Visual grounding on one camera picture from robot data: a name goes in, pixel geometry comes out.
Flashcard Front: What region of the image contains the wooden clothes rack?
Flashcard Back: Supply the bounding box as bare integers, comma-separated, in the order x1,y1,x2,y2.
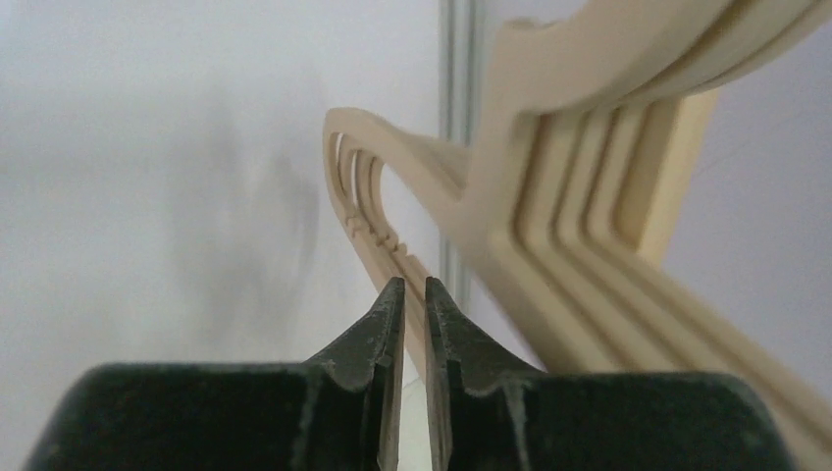
638,87,721,267

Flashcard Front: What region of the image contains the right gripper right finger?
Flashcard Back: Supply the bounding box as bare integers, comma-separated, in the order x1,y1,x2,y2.
425,278,797,470

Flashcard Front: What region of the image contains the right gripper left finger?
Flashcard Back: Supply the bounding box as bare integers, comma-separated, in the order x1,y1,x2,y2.
25,278,405,470

